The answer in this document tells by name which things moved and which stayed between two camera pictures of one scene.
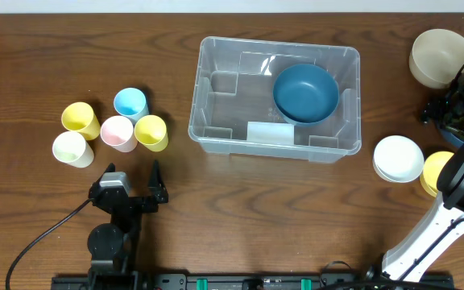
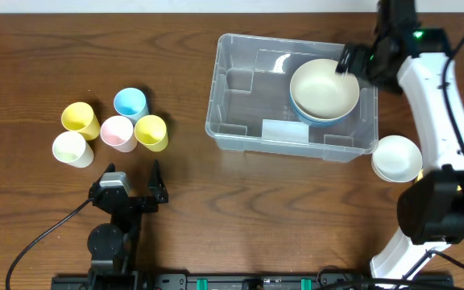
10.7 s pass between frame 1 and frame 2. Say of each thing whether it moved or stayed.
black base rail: stayed
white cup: stayed
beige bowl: moved
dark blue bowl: moved
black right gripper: moved
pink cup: stayed
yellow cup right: stayed
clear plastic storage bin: moved
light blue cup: stayed
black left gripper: stayed
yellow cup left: stayed
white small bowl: stayed
